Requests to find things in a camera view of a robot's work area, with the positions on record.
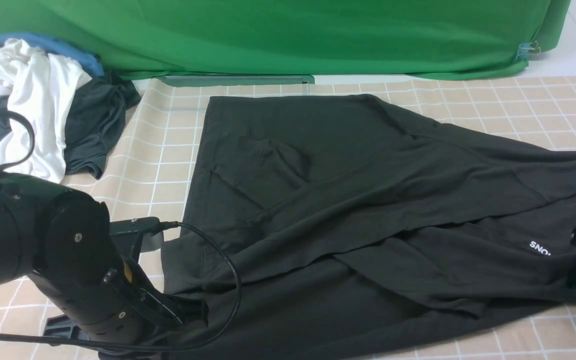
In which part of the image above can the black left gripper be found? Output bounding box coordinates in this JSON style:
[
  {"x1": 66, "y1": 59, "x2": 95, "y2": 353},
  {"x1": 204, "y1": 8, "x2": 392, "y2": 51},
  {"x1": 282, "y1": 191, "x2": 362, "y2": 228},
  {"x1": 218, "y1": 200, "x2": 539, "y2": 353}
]
[{"x1": 29, "y1": 259, "x2": 208, "y2": 360}]

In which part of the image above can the dark gray long-sleeve shirt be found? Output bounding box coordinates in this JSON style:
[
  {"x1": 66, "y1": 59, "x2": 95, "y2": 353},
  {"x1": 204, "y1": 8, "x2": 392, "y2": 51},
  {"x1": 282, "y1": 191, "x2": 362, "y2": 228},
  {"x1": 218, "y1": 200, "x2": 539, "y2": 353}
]
[{"x1": 170, "y1": 95, "x2": 576, "y2": 360}]

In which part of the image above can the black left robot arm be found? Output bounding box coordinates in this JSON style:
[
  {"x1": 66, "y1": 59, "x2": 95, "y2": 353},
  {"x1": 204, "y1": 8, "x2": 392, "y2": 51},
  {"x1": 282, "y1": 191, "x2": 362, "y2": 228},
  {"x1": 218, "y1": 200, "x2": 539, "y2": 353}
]
[{"x1": 0, "y1": 174, "x2": 209, "y2": 360}]

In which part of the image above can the white crumpled shirt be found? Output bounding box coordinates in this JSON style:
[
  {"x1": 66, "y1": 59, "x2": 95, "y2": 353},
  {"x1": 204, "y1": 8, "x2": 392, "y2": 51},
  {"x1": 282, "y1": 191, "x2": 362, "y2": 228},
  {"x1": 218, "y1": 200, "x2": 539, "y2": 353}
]
[{"x1": 0, "y1": 39, "x2": 92, "y2": 183}]

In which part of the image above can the blue binder clip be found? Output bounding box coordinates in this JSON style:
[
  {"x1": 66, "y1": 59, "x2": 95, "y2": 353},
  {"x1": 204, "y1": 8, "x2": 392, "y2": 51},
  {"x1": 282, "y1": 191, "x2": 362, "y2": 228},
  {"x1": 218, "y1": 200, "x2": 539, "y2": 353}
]
[{"x1": 515, "y1": 41, "x2": 542, "y2": 61}]

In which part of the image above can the blue crumpled garment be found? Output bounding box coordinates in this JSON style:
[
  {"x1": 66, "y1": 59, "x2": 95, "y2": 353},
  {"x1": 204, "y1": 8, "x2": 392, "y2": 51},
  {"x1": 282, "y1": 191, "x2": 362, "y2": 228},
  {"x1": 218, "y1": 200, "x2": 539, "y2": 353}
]
[{"x1": 0, "y1": 33, "x2": 106, "y2": 158}]

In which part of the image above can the dark gray crumpled garment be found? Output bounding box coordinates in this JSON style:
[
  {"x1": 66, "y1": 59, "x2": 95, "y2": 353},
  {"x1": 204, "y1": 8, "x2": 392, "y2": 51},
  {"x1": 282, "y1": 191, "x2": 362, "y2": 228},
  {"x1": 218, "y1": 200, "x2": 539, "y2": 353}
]
[{"x1": 0, "y1": 70, "x2": 141, "y2": 180}]

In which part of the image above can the green backdrop cloth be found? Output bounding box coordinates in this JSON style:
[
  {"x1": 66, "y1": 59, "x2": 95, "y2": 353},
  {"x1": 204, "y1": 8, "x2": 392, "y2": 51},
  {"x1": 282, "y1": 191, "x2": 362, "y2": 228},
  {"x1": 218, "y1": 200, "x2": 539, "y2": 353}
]
[{"x1": 0, "y1": 0, "x2": 570, "y2": 81}]

